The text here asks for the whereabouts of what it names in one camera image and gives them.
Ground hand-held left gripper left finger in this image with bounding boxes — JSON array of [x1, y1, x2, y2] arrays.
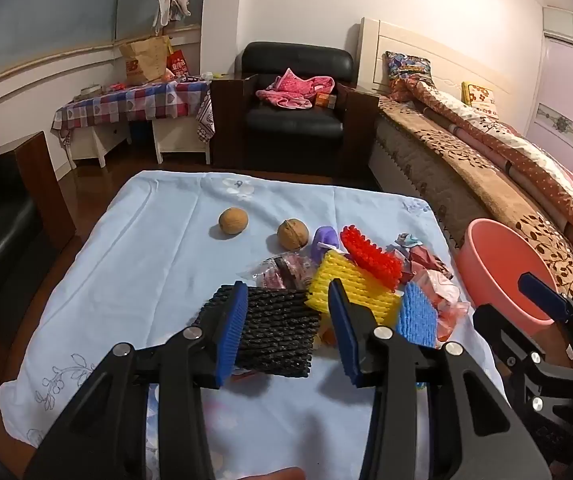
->
[[36, 280, 250, 480]]

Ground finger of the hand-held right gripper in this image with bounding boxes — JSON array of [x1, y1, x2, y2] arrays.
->
[[473, 304, 573, 386], [518, 272, 573, 361]]

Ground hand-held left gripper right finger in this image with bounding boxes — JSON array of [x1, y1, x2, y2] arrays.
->
[[327, 278, 552, 480]]

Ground yellow foam net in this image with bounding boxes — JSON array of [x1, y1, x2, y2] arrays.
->
[[307, 251, 402, 328]]

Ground black foam net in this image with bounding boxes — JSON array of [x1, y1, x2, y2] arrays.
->
[[194, 284, 323, 378]]

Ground pink plastic basin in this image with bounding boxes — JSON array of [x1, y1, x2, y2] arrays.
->
[[454, 218, 562, 326]]

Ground clear plastic wrapper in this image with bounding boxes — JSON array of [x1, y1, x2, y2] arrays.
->
[[407, 270, 471, 341]]

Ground blue foam net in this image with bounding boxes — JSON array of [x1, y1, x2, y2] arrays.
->
[[395, 282, 440, 350]]

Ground red foam net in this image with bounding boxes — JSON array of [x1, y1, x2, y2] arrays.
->
[[341, 225, 403, 291]]

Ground purple face mask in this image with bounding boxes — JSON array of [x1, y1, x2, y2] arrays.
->
[[307, 226, 342, 263]]

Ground colourful paper wrapper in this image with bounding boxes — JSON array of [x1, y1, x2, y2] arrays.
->
[[387, 232, 455, 286]]

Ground person's left hand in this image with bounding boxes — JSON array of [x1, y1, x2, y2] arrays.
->
[[244, 466, 307, 480]]

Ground clear snack packet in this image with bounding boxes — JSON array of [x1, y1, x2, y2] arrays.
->
[[239, 254, 320, 291]]

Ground brown walnut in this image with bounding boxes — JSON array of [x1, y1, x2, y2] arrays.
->
[[277, 218, 310, 251], [218, 207, 250, 236]]

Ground light blue tablecloth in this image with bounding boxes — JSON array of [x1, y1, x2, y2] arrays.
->
[[0, 170, 510, 480]]

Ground brown leaf-pattern blanket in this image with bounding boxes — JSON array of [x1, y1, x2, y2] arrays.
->
[[377, 95, 573, 306]]

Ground pale pink wardrobe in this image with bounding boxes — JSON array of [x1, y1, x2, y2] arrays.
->
[[525, 6, 573, 181]]

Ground white cabinet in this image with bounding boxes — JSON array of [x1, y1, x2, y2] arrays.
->
[[152, 117, 212, 165]]

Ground yellow floral pillow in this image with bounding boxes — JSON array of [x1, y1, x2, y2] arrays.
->
[[461, 81, 500, 120]]

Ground black leather armchair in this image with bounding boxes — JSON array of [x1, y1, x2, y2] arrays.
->
[[210, 41, 380, 181]]

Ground white side table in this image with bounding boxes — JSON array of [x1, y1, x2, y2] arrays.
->
[[69, 122, 132, 168]]

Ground pink garment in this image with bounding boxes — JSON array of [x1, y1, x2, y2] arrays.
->
[[256, 67, 336, 111]]

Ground checkered tablecloth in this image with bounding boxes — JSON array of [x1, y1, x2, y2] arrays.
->
[[51, 80, 216, 148]]

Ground colourful patterned pillow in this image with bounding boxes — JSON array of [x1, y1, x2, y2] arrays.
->
[[385, 51, 435, 93]]

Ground red paper bag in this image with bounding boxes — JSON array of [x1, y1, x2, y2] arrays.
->
[[166, 50, 190, 78]]

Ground brown paper bag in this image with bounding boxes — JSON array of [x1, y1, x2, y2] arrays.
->
[[118, 36, 171, 86]]

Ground white bed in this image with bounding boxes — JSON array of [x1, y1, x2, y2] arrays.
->
[[357, 16, 573, 311]]

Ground hanging white clothes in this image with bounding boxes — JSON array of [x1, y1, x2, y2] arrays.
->
[[153, 0, 193, 30]]

